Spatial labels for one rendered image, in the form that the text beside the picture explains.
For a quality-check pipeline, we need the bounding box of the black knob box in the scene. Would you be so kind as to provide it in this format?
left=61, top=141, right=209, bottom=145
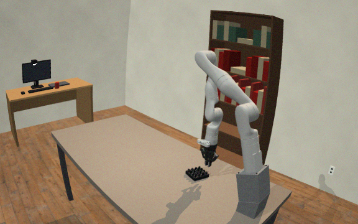
left=185, top=166, right=209, bottom=181

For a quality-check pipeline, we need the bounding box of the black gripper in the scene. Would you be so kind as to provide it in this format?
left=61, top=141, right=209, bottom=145
left=201, top=144, right=219, bottom=167

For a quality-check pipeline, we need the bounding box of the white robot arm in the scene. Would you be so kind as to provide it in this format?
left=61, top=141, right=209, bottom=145
left=195, top=50, right=263, bottom=173

